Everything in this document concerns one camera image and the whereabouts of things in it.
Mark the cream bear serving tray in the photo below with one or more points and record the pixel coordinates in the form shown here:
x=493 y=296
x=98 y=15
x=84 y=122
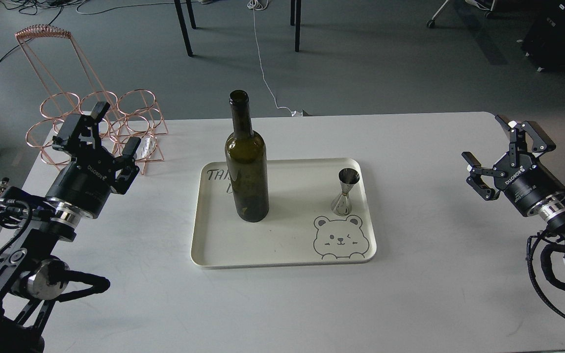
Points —
x=300 y=228

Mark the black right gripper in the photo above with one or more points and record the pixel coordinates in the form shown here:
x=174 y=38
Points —
x=519 y=173

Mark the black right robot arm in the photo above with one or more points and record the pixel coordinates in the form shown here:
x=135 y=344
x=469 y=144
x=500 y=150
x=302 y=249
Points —
x=552 y=256

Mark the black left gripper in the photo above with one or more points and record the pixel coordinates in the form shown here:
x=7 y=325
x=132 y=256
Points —
x=93 y=173

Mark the stainless steel jigger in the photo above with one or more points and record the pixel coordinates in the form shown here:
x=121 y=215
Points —
x=348 y=178

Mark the office chair base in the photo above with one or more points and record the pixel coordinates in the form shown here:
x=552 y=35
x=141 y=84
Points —
x=465 y=9

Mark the black rolling cabinet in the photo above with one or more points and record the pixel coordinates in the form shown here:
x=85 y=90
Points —
x=545 y=40

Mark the dark green wine bottle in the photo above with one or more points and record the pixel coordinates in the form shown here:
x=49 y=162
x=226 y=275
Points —
x=246 y=162

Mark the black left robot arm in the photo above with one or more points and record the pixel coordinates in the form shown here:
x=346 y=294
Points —
x=32 y=280

